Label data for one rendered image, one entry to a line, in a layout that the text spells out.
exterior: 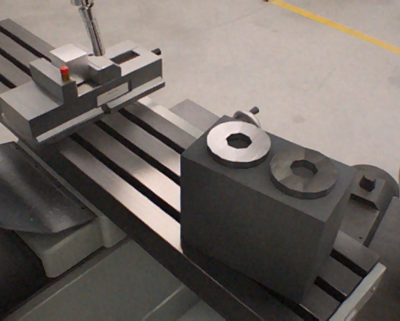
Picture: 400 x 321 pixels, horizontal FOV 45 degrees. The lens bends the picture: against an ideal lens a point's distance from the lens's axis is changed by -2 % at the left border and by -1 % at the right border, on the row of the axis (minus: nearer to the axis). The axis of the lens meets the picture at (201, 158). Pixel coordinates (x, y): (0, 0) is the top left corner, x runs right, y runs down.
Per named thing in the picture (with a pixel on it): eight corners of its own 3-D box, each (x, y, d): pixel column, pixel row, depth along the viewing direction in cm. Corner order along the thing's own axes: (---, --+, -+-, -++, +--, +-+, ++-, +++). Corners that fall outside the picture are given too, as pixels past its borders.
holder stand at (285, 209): (217, 196, 88) (224, 105, 75) (331, 252, 79) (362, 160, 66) (179, 240, 80) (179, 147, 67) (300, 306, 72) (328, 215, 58)
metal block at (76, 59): (74, 67, 105) (70, 43, 102) (90, 78, 102) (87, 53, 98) (53, 76, 103) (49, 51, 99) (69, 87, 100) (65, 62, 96)
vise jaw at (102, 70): (88, 55, 111) (86, 39, 108) (122, 76, 104) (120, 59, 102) (66, 64, 107) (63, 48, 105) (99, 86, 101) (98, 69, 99)
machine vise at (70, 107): (127, 62, 123) (124, 21, 115) (167, 85, 115) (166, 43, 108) (1, 118, 103) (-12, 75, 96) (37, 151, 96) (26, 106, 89)
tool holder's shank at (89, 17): (95, -4, 87) (111, 50, 94) (81, -5, 88) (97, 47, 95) (86, 5, 85) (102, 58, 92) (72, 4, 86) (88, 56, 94)
